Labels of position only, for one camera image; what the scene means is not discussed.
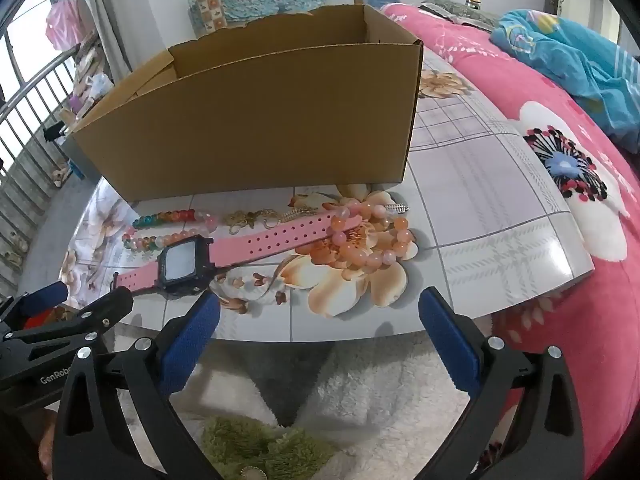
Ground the peach bead bracelet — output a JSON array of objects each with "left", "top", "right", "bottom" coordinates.
[{"left": 327, "top": 199, "right": 417, "bottom": 273}]

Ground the white fluffy rug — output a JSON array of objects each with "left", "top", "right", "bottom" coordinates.
[{"left": 172, "top": 332, "right": 506, "bottom": 480}]

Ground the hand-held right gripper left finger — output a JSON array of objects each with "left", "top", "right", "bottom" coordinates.
[{"left": 52, "top": 290, "right": 223, "bottom": 480}]

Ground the multicolour bead bracelet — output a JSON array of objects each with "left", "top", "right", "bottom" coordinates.
[{"left": 121, "top": 208, "right": 221, "bottom": 253}]

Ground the blue striped garment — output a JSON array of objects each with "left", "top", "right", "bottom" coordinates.
[{"left": 492, "top": 9, "right": 640, "bottom": 153}]

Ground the gold chain with rhinestone charms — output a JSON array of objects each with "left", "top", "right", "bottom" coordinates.
[{"left": 222, "top": 201, "right": 412, "bottom": 235}]

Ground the green plush mat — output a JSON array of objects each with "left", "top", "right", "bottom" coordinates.
[{"left": 200, "top": 415, "right": 336, "bottom": 480}]

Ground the metal window railing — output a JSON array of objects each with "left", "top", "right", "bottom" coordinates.
[{"left": 0, "top": 40, "right": 86, "bottom": 281}]

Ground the black object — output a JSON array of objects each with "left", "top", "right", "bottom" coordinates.
[{"left": 111, "top": 210, "right": 361, "bottom": 297}]

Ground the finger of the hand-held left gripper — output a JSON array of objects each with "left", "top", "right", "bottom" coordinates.
[
  {"left": 0, "top": 287, "right": 133, "bottom": 356},
  {"left": 0, "top": 281, "right": 68, "bottom": 333}
]

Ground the pink floral blanket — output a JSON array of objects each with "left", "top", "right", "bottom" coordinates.
[{"left": 382, "top": 2, "right": 640, "bottom": 480}]

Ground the brown cardboard box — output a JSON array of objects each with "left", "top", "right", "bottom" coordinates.
[{"left": 67, "top": 4, "right": 425, "bottom": 201}]

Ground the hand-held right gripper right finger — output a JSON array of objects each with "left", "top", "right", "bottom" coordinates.
[{"left": 419, "top": 287, "right": 586, "bottom": 480}]

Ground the grey green pillow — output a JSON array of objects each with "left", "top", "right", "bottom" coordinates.
[{"left": 419, "top": 0, "right": 506, "bottom": 28}]

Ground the grey curtain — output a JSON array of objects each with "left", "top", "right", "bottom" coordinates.
[{"left": 82, "top": 0, "right": 131, "bottom": 76}]

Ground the pink hanging garment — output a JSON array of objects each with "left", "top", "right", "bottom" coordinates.
[{"left": 45, "top": 0, "right": 83, "bottom": 51}]

